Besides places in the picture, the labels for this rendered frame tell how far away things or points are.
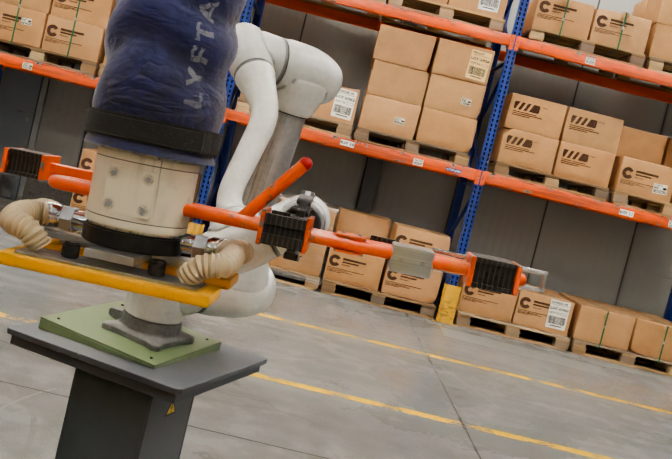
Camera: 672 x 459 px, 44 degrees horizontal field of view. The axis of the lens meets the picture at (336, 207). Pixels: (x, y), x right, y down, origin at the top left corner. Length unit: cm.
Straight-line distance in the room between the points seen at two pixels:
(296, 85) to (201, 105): 79
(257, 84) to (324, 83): 25
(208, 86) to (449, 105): 737
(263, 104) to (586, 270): 870
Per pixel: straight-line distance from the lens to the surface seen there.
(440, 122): 866
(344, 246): 137
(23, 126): 1044
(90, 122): 140
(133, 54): 136
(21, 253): 138
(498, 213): 1010
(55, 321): 222
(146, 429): 218
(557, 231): 1028
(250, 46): 206
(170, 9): 135
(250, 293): 225
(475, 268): 139
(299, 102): 214
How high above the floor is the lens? 133
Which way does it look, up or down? 3 degrees down
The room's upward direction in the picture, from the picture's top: 14 degrees clockwise
